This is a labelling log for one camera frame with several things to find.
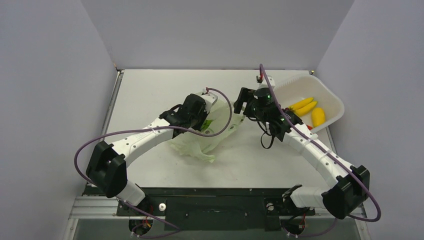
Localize green plastic bag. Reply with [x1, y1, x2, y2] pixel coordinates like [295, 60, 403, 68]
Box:
[168, 100, 245, 163]

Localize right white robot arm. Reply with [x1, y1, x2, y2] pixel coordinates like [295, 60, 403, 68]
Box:
[233, 87, 370, 220]

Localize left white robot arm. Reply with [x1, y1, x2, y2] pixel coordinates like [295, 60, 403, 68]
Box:
[85, 93, 218, 215]

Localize green fake round fruit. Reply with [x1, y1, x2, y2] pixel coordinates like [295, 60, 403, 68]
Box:
[200, 119, 213, 131]

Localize upper yellow fake banana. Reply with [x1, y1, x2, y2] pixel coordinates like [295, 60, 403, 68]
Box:
[288, 97, 314, 111]

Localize yellow fake banana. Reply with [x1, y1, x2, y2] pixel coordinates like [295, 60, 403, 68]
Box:
[294, 101, 318, 117]
[288, 97, 314, 111]

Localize lower yellow fake banana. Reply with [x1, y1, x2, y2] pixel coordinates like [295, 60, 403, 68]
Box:
[294, 101, 318, 117]

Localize yellow fake mango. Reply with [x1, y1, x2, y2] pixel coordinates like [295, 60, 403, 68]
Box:
[311, 107, 326, 128]

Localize white plastic basket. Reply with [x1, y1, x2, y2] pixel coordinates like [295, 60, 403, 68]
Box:
[273, 74, 345, 133]

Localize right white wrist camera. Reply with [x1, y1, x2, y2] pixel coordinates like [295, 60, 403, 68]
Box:
[256, 75, 276, 90]

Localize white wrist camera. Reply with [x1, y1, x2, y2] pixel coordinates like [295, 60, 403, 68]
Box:
[200, 88, 219, 113]
[256, 75, 276, 90]

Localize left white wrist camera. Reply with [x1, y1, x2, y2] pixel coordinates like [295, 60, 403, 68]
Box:
[200, 88, 219, 113]

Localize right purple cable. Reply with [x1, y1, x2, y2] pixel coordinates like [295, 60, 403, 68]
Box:
[258, 63, 382, 238]

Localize purple cable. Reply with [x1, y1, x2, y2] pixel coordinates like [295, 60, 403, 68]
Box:
[258, 63, 382, 238]
[73, 87, 233, 239]

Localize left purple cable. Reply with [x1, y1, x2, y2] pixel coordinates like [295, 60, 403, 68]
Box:
[73, 87, 233, 239]

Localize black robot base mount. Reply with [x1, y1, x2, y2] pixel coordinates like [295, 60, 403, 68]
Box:
[82, 183, 316, 239]

